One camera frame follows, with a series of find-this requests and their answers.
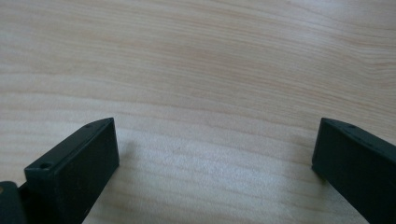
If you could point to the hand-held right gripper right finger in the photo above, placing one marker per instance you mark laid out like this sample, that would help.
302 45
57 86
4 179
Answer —
358 168

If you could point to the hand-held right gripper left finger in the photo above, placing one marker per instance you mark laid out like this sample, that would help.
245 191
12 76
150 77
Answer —
71 174

